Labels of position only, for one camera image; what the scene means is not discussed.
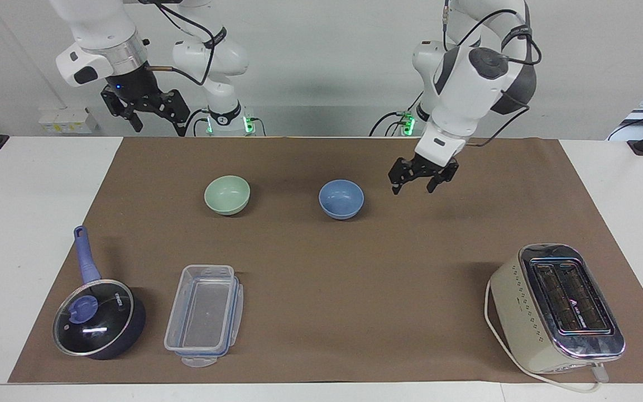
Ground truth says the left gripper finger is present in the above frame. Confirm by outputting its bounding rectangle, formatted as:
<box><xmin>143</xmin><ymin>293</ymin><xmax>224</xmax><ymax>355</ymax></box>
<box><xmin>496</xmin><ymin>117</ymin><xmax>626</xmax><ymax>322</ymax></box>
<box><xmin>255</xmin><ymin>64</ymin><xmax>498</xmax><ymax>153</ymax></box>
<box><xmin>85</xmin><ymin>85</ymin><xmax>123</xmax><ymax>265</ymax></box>
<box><xmin>388</xmin><ymin>158</ymin><xmax>419</xmax><ymax>195</ymax></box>
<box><xmin>425</xmin><ymin>162</ymin><xmax>460</xmax><ymax>194</ymax></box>

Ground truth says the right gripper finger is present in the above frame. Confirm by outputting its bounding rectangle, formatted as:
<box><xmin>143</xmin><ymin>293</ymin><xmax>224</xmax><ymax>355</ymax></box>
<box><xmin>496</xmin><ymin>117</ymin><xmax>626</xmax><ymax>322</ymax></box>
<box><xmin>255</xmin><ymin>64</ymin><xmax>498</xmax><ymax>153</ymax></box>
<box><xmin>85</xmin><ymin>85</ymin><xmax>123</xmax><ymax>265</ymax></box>
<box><xmin>100</xmin><ymin>89</ymin><xmax>144</xmax><ymax>133</ymax></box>
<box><xmin>142</xmin><ymin>89</ymin><xmax>190</xmax><ymax>137</ymax></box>

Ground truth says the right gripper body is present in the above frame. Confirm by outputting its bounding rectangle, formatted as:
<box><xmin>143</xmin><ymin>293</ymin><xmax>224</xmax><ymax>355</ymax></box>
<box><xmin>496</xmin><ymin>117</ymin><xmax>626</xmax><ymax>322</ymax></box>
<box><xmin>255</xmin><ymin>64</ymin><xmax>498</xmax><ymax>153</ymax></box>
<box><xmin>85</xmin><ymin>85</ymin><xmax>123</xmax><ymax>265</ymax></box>
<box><xmin>110</xmin><ymin>60</ymin><xmax>162</xmax><ymax>105</ymax></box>

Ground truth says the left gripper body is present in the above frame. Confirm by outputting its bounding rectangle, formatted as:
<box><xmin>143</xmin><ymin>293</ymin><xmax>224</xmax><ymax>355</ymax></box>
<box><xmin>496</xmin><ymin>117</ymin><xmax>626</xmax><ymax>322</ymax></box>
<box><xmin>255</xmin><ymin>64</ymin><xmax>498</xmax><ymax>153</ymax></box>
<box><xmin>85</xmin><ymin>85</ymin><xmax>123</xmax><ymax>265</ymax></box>
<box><xmin>409</xmin><ymin>153</ymin><xmax>459</xmax><ymax>177</ymax></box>

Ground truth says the blue bowl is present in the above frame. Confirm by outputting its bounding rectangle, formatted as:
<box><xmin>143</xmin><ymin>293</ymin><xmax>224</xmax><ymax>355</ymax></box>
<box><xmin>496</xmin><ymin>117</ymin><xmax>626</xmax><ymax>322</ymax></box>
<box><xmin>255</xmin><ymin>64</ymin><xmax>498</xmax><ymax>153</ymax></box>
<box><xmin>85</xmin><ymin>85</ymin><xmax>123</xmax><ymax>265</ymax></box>
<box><xmin>319</xmin><ymin>179</ymin><xmax>365</xmax><ymax>220</ymax></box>

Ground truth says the green bowl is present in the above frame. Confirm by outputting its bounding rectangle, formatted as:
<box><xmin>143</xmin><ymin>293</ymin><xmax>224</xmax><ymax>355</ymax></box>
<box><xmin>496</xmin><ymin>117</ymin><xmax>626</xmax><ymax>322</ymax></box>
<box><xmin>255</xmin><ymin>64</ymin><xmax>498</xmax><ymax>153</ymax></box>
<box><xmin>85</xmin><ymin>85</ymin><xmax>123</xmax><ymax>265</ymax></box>
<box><xmin>204</xmin><ymin>175</ymin><xmax>251</xmax><ymax>216</ymax></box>

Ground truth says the dark blue saucepan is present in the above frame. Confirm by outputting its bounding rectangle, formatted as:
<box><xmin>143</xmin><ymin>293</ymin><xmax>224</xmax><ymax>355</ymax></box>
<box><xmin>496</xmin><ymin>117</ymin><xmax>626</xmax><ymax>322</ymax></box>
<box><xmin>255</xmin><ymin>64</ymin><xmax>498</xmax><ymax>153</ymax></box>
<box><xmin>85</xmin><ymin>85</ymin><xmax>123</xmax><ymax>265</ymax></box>
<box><xmin>59</xmin><ymin>226</ymin><xmax>147</xmax><ymax>361</ymax></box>

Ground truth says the cream and chrome toaster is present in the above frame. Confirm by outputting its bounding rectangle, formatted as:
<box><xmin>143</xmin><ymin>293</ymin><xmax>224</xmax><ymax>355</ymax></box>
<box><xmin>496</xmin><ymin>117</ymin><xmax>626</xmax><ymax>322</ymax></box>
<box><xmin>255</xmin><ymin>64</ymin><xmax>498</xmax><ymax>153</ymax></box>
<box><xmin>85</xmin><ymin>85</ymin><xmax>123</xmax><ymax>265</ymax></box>
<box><xmin>489</xmin><ymin>243</ymin><xmax>627</xmax><ymax>375</ymax></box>

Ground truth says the clear plastic food container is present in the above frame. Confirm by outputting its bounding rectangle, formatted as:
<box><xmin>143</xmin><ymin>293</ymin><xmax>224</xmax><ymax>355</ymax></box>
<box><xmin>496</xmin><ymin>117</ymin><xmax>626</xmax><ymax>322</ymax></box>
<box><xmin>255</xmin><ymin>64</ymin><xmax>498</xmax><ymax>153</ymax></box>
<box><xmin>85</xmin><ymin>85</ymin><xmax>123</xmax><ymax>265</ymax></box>
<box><xmin>164</xmin><ymin>264</ymin><xmax>244</xmax><ymax>368</ymax></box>

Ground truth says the glass lid with blue knob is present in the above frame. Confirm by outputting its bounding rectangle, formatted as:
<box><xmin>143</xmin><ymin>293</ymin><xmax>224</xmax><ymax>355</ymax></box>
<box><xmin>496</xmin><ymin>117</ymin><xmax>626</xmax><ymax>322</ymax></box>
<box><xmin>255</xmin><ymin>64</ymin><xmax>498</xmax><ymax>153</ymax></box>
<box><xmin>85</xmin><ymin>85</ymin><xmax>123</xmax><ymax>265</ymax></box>
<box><xmin>52</xmin><ymin>279</ymin><xmax>134</xmax><ymax>357</ymax></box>

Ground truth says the black cable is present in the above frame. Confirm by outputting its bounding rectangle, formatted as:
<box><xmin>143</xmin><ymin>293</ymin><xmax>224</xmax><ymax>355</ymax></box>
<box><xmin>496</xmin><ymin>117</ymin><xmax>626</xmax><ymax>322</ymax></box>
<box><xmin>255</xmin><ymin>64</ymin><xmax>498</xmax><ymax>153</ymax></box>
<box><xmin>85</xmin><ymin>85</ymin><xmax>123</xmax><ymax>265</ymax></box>
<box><xmin>606</xmin><ymin>99</ymin><xmax>643</xmax><ymax>141</ymax></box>
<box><xmin>137</xmin><ymin>0</ymin><xmax>228</xmax><ymax>87</ymax></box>
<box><xmin>368</xmin><ymin>92</ymin><xmax>424</xmax><ymax>137</ymax></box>
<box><xmin>183</xmin><ymin>108</ymin><xmax>211</xmax><ymax>137</ymax></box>
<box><xmin>443</xmin><ymin>0</ymin><xmax>543</xmax><ymax>149</ymax></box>

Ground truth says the white wall socket box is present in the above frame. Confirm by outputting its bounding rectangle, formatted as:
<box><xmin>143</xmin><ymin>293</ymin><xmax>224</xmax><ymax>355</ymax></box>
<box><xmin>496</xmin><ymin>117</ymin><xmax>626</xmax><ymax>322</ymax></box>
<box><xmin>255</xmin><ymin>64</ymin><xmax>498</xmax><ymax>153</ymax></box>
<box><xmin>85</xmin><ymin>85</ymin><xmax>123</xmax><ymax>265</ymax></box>
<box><xmin>38</xmin><ymin>108</ymin><xmax>99</xmax><ymax>135</ymax></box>

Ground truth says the white power cable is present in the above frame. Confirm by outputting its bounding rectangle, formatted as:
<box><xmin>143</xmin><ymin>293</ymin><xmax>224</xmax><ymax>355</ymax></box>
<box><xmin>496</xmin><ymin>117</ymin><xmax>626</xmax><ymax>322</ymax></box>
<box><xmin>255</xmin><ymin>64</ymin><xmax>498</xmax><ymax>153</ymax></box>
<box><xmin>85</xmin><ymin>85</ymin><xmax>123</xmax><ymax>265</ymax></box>
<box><xmin>484</xmin><ymin>278</ymin><xmax>610</xmax><ymax>393</ymax></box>

